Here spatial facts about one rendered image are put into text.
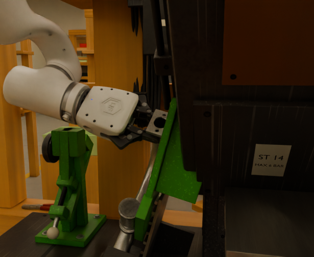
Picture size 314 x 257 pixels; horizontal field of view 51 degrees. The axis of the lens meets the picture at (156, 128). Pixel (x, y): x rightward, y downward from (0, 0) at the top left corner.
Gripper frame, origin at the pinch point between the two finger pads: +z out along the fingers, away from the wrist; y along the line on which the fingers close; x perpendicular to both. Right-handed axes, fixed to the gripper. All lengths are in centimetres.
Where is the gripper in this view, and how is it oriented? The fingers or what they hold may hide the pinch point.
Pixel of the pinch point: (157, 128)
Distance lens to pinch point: 63.9
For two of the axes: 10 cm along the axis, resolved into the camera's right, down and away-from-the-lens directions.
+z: 9.5, 2.9, -1.4
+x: -0.5, 5.4, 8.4
